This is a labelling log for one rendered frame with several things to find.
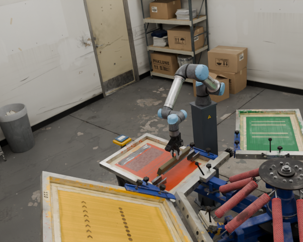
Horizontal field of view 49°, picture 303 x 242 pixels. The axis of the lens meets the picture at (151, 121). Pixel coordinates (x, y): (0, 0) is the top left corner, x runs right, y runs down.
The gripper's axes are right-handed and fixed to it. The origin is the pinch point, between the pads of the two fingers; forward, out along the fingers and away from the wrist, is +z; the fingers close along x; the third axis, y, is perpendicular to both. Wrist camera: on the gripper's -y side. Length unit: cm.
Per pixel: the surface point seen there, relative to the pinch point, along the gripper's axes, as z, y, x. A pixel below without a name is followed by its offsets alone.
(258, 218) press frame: 7, -14, -76
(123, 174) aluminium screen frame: 10.5, -28.4, 30.2
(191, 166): 13.8, 12.6, -5.3
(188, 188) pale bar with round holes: 5.1, -18.0, -26.6
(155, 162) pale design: 14.0, 1.2, 23.4
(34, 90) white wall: 45, 72, 367
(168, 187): 13.8, -17.8, -6.7
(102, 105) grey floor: 111, 179, 340
